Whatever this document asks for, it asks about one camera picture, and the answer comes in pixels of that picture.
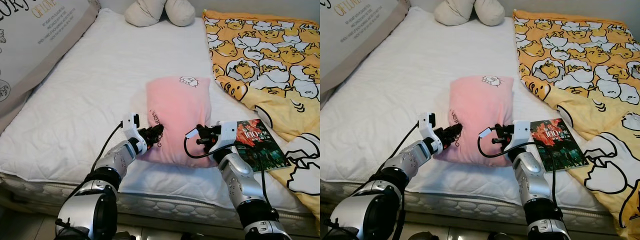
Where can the yellow cartoon egg blanket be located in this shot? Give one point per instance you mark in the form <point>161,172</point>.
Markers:
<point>575,50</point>
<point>260,50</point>

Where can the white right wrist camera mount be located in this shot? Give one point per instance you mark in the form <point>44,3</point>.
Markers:
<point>230,135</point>
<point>520,135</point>

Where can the beige folded bolster pillow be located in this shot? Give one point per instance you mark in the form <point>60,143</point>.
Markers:
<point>145,15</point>
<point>452,14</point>

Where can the grey floral printed headboard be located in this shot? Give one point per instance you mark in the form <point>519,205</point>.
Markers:
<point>35,45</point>
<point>350,35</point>

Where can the pink pillow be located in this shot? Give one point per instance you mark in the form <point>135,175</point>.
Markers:
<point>177,110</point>
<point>475,110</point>

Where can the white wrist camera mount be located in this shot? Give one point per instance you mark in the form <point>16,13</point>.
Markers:
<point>427,131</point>
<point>520,135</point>
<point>132,130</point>
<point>230,135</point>

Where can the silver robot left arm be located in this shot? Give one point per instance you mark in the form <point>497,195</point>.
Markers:
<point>112,159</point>
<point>407,160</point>

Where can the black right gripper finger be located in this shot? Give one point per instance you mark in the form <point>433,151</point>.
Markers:
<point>201,142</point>
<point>497,142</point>
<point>200,130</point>
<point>498,130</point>

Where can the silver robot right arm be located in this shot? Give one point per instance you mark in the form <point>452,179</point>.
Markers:
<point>532,182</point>
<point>240,180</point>

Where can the dark red green book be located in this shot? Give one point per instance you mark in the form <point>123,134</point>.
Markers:
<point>260,147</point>
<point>557,147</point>

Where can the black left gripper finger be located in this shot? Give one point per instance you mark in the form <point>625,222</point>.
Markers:
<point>156,130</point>
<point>155,141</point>
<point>452,130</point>
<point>452,141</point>

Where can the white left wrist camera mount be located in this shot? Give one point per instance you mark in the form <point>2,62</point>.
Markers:
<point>132,130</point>
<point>427,131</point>

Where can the robot left leg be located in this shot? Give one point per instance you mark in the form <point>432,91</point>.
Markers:
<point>424,236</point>
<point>128,236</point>

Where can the white quilted mattress pad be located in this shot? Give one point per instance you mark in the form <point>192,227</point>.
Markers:
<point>400,65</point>
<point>100,65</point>

